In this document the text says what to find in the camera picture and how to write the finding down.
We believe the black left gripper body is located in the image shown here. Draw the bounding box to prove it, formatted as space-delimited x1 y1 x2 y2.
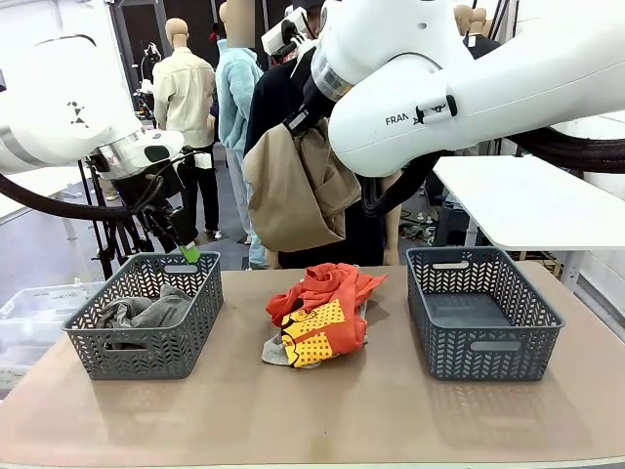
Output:
145 204 197 249

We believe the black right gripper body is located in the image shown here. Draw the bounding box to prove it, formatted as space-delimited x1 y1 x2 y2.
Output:
282 100 329 136

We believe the dark grey heather garment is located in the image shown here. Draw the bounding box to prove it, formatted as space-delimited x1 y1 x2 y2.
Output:
95 284 194 344

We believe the tan beige garment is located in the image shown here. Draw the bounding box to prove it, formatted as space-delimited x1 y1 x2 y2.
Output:
242 119 363 254

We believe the light grey garment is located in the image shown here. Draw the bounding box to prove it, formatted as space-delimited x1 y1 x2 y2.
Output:
261 300 372 367

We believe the orange garment yellow print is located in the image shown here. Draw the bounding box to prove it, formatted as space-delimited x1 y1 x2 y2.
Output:
265 262 390 369

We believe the person's left forearm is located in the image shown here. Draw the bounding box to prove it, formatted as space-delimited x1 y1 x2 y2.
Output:
382 171 405 267

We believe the person in black t-shirt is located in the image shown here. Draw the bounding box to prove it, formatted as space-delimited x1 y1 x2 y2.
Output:
243 46 388 270

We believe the mannequin in teal fleece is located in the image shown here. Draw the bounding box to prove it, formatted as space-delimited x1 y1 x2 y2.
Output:
214 0 269 271

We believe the grey woven plastic basket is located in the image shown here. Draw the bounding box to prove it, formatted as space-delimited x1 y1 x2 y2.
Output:
405 246 566 382
62 251 225 381

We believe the mannequin in cream jacket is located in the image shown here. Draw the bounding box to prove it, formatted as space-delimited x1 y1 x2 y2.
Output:
152 18 219 241

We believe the small white side table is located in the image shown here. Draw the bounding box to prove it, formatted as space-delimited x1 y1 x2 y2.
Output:
0 164 95 241

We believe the clear plastic storage bin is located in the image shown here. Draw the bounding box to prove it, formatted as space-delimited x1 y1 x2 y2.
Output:
0 280 106 388

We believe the mannequin in white shirt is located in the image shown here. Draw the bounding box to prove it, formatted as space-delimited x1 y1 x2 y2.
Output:
452 4 475 38

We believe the mannequin in black shirt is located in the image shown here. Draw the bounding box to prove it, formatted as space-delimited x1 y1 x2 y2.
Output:
463 7 504 61

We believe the large white side table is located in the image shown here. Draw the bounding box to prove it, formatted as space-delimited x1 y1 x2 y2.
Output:
432 154 625 253

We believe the black camera tripod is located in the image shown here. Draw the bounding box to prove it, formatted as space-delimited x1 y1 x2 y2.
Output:
76 155 158 280

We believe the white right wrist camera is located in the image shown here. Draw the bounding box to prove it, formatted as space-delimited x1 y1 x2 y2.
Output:
261 7 314 64

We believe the black left cable sleeve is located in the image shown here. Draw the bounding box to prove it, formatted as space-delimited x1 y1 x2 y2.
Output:
0 149 197 222

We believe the black cable sleeve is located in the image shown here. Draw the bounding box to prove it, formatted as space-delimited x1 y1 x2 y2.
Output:
359 124 625 219
0 149 197 222

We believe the black right cable sleeve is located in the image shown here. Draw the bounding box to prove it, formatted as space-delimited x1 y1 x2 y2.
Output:
359 124 625 219

